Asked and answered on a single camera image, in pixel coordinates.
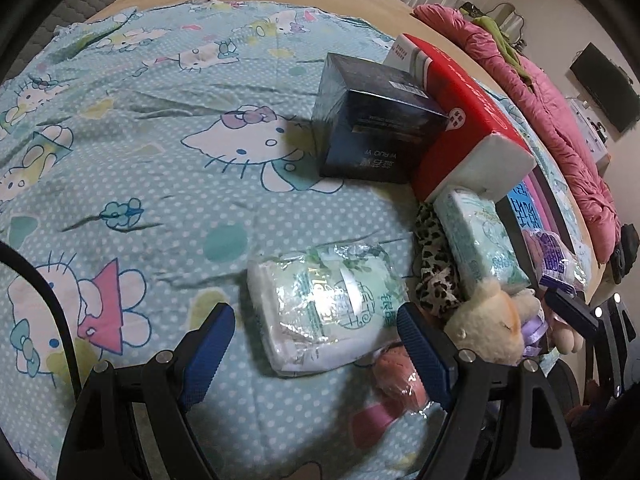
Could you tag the black glossy box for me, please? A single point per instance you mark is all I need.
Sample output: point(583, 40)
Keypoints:
point(370, 120)

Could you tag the dark bag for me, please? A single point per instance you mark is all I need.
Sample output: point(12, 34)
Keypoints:
point(625, 252)

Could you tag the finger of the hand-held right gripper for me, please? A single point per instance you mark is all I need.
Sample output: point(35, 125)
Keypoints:
point(572, 312)
point(620, 340)

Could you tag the purple print wipe packet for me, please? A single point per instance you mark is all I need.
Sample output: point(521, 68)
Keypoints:
point(552, 255)

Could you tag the red tissue pack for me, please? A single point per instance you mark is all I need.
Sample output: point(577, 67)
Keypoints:
point(465, 125)

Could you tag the green print tissue packet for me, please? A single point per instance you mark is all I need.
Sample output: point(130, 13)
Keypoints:
point(325, 305)
point(480, 240)

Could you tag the blue cartoon cat printed blanket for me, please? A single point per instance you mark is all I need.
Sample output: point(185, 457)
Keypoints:
point(150, 200)

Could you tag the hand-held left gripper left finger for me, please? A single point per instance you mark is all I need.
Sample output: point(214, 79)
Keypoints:
point(205, 360)

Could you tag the black wall television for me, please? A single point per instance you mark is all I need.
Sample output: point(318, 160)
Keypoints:
point(607, 87)

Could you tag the white drawer cabinet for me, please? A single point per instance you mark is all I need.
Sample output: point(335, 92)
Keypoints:
point(590, 132)

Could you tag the plush bear with purple ribbon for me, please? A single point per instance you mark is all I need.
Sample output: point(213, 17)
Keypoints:
point(485, 320)

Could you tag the green cloth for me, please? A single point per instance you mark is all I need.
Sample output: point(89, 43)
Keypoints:
point(505, 47)

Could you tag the dark cardboard box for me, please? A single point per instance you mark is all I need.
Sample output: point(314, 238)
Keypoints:
point(520, 250)

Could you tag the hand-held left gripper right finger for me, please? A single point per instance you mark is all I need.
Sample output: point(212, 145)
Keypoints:
point(425, 360)

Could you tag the black framed table mirror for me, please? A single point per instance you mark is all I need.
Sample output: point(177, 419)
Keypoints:
point(507, 20)

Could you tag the leopard print scrunchie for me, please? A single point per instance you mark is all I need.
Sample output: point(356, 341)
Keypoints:
point(435, 265)

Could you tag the pink quilt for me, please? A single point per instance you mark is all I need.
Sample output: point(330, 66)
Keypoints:
point(565, 125)

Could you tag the plush toy with pink dress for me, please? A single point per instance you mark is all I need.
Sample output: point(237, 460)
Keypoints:
point(567, 335)

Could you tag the pink book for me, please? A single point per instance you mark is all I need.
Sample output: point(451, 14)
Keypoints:
point(542, 200)

